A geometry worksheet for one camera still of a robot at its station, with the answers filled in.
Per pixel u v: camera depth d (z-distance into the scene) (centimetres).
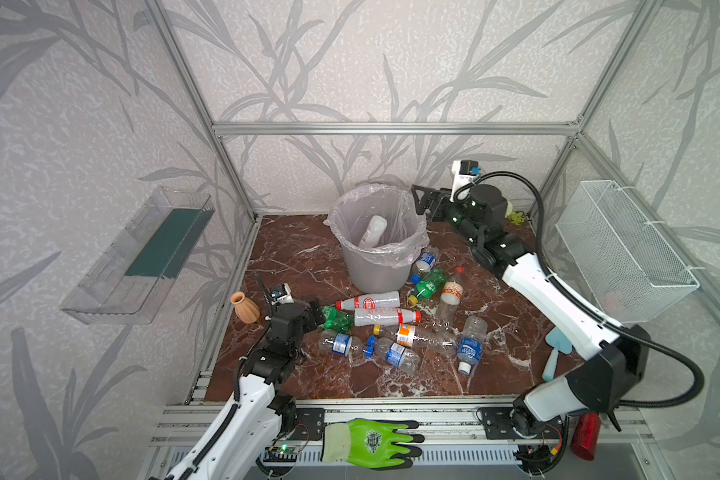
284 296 71
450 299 94
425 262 101
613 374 48
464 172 61
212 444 44
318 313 75
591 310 44
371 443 70
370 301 91
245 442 55
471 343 81
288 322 59
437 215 64
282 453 72
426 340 83
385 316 88
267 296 69
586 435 70
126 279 65
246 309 85
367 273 94
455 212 64
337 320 90
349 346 86
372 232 91
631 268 63
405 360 83
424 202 64
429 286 94
